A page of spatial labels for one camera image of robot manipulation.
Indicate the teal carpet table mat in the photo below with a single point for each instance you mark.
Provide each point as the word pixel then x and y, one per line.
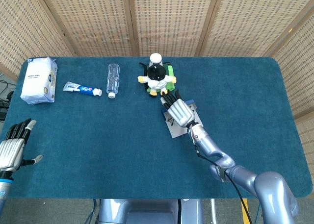
pixel 98 140

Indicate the black white plush penguin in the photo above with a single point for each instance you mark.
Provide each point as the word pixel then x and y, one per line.
pixel 157 79

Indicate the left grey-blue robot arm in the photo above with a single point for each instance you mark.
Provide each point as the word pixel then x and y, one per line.
pixel 4 187

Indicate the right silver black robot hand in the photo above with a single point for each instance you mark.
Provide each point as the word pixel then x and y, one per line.
pixel 181 112

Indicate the white tissue pack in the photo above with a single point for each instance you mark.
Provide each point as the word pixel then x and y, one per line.
pixel 38 82

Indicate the blue and white box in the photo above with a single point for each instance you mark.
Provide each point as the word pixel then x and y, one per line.
pixel 176 132

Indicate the clear plastic water bottle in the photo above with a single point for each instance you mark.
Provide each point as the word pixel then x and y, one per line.
pixel 113 80

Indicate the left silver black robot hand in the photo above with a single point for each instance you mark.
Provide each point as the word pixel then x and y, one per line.
pixel 11 153

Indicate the blue white toothpaste tube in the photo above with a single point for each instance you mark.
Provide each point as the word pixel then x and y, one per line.
pixel 83 88

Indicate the grey-blue robot torso base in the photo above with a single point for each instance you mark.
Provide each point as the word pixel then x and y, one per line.
pixel 147 211

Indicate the woven bamboo screen panel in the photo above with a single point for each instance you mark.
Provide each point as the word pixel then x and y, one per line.
pixel 300 69
pixel 171 20
pixel 245 20
pixel 93 20
pixel 24 25

